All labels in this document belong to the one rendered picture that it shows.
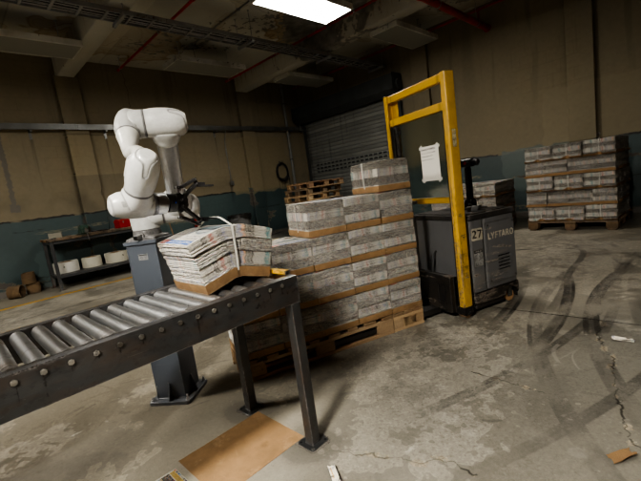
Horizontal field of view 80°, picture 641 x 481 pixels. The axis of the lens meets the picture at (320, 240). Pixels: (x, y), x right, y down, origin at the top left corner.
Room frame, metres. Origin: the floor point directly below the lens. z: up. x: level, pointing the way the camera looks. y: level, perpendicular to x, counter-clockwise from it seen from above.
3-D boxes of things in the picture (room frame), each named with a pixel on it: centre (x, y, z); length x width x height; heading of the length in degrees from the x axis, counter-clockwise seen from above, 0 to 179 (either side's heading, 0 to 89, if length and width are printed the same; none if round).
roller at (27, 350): (1.19, 0.99, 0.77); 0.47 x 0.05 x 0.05; 44
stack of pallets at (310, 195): (9.53, -0.03, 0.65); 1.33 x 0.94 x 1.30; 138
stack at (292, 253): (2.69, 0.14, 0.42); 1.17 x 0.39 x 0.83; 115
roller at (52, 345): (1.24, 0.94, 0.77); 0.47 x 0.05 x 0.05; 44
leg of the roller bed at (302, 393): (1.64, 0.16, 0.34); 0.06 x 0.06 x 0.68; 44
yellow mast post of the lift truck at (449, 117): (2.88, -1.05, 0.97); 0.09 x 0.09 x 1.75; 25
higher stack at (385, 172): (3.00, -0.52, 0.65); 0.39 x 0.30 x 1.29; 25
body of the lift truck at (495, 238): (3.33, -1.25, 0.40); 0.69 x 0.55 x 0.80; 25
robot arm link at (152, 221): (2.29, 1.01, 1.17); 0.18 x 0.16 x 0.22; 110
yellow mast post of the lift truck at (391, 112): (3.48, -0.77, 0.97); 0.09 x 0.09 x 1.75; 25
